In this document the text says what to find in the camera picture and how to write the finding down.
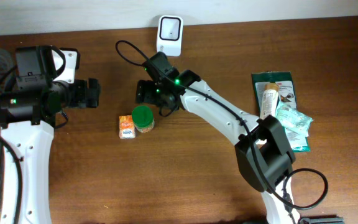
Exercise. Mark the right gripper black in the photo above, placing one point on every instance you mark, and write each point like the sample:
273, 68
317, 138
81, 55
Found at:
142, 91

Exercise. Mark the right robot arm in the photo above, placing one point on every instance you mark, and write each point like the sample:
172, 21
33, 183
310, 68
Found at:
263, 152

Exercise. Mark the white barcode scanner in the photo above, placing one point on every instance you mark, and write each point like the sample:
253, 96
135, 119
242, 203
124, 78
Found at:
169, 35

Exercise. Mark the orange tissue packet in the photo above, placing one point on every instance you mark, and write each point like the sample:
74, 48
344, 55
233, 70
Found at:
126, 127

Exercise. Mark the green-lid jar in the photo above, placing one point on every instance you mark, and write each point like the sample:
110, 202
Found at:
143, 118

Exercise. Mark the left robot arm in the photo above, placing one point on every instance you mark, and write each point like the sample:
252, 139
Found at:
45, 85

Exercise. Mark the white tube tan cap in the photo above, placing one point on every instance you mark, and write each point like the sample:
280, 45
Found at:
269, 100

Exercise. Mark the mint green plastic packet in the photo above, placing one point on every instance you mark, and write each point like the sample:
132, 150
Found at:
293, 120

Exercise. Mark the green 3M gloves package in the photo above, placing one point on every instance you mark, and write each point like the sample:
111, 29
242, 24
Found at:
287, 96

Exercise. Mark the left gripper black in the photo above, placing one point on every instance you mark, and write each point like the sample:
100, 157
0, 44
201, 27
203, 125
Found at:
86, 99

